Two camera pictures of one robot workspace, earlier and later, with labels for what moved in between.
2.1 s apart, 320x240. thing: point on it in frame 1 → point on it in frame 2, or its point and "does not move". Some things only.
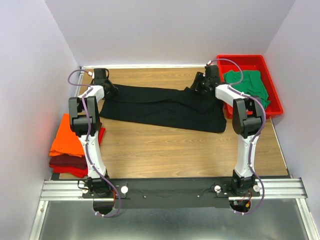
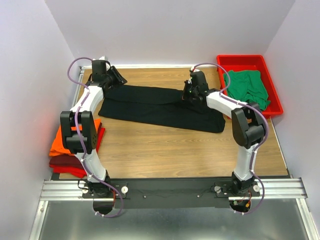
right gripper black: (200, 77) → (184, 96)
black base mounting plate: (172, 193) does not move
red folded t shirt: (77, 172) does not move
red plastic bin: (252, 62) does not move
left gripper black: (113, 88) → (119, 79)
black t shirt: (166, 107) does not move
